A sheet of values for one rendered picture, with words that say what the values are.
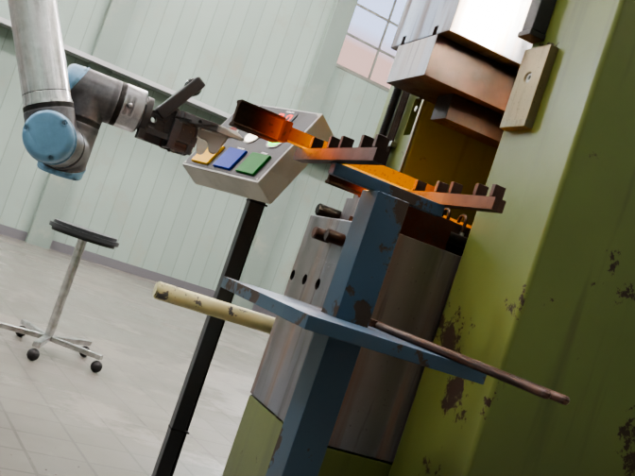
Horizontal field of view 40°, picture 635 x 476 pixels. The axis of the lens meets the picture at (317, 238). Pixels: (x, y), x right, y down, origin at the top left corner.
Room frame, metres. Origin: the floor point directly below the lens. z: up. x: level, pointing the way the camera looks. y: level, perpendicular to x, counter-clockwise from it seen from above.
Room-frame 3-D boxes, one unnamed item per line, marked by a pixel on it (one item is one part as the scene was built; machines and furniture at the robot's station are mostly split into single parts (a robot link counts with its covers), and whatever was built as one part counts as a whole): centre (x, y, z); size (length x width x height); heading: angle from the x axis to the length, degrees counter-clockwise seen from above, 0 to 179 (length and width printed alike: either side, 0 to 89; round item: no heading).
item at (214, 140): (1.76, 0.25, 0.98); 0.09 x 0.03 x 0.06; 75
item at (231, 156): (2.38, 0.29, 1.01); 0.07 x 0.05 x 0.07; 46
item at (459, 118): (2.04, -0.31, 1.24); 0.30 x 0.07 x 0.06; 111
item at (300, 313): (1.40, -0.08, 0.72); 0.40 x 0.30 x 0.02; 23
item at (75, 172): (1.71, 0.52, 0.86); 0.12 x 0.09 x 0.12; 5
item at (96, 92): (1.73, 0.52, 0.98); 0.12 x 0.09 x 0.10; 111
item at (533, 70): (1.72, -0.30, 1.27); 0.09 x 0.02 x 0.17; 21
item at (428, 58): (2.05, -0.27, 1.32); 0.42 x 0.20 x 0.10; 111
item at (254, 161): (2.31, 0.22, 1.01); 0.07 x 0.05 x 0.07; 46
